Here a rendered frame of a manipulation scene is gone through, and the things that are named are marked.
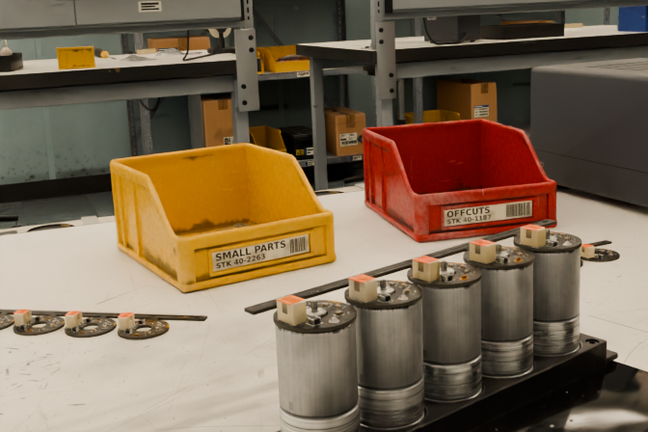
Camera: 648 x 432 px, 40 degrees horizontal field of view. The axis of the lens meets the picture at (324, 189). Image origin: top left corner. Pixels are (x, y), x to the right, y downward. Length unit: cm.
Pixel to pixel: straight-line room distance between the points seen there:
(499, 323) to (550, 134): 41
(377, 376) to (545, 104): 46
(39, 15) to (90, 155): 226
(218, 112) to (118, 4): 190
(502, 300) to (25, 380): 21
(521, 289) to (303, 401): 9
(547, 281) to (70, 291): 29
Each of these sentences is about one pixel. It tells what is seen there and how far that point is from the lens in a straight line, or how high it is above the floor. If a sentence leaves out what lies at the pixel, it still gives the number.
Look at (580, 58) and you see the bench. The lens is 319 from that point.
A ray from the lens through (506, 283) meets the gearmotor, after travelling 32.
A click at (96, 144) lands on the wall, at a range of 468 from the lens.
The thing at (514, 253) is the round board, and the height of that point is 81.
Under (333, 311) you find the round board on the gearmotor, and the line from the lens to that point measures 27.
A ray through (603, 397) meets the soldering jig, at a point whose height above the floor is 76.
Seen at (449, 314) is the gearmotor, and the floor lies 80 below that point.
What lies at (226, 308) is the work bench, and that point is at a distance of 47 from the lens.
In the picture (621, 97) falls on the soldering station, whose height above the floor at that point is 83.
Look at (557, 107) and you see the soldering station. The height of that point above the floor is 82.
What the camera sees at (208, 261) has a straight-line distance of 50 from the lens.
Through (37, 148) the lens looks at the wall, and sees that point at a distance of 466.
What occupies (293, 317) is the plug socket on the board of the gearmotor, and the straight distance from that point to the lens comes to 26.
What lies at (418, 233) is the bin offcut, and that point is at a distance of 57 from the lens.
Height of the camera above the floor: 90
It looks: 12 degrees down
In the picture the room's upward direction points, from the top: 3 degrees counter-clockwise
